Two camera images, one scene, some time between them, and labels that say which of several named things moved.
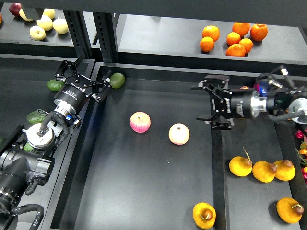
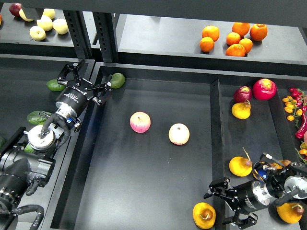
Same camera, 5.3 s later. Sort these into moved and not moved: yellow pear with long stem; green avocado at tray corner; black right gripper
Moved: black right gripper
Not moved: green avocado at tray corner; yellow pear with long stem
